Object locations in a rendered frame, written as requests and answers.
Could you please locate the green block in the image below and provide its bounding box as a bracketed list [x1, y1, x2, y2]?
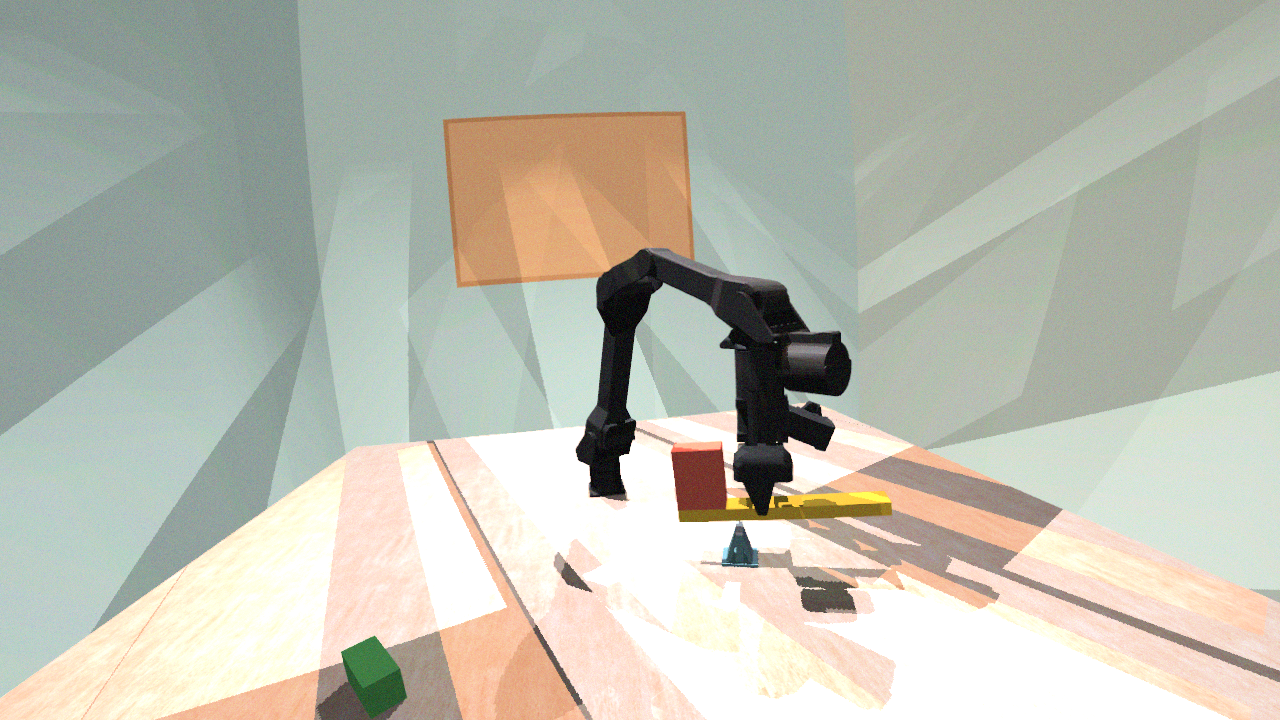
[340, 635, 408, 719]

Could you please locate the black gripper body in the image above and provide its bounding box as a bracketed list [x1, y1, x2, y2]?
[733, 387, 794, 483]

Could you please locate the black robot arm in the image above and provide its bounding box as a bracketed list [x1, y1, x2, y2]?
[573, 249, 851, 498]

